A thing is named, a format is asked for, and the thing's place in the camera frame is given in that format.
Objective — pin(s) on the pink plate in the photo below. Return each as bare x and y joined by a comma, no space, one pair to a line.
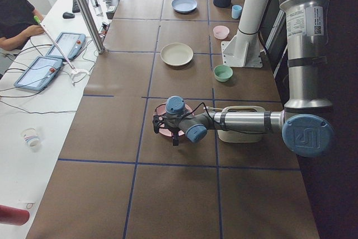
160,111

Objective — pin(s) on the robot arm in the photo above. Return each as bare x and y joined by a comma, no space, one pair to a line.
301,124

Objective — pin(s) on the blue teach pendant near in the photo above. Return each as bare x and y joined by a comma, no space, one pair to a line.
39,73

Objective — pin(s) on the green bowl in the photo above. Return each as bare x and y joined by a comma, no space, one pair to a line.
222,73

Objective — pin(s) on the blue teach pendant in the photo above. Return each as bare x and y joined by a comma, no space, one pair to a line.
70,43
39,73

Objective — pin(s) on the light blue cup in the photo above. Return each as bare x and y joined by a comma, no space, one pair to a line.
236,11

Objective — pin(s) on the red cylinder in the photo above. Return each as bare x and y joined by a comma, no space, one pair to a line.
13,216

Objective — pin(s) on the white grabber stick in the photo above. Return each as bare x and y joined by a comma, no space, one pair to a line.
75,71

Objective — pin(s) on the black keyboard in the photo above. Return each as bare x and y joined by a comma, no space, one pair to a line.
75,6

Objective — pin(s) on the blue plate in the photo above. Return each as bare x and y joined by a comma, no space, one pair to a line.
184,6

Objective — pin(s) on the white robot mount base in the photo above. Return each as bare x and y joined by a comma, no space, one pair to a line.
244,48

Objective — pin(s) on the paper cup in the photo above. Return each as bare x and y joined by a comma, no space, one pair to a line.
31,137

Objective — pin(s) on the white toaster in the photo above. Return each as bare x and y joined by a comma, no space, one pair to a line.
239,137

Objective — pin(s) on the blue teach pendant far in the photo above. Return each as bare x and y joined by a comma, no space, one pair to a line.
70,43

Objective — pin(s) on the black computer mouse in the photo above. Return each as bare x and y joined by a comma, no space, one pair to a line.
68,15

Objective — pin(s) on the pink bowl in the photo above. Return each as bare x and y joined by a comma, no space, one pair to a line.
221,32

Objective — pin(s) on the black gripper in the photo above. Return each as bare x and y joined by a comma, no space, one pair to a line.
174,130

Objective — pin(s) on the aluminium frame post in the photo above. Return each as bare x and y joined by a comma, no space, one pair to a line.
91,26

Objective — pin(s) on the seated person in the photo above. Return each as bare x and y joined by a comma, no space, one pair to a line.
18,24

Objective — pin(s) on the cream white plate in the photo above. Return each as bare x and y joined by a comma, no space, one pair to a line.
176,54

